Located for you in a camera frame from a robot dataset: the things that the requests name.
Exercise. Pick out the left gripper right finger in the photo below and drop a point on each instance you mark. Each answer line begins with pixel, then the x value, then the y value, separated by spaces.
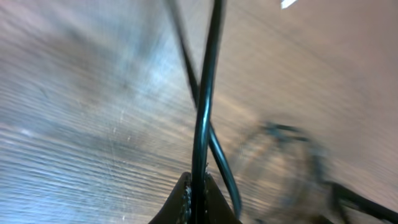
pixel 217 210

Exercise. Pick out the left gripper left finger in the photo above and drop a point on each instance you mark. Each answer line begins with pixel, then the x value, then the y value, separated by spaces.
pixel 176 209

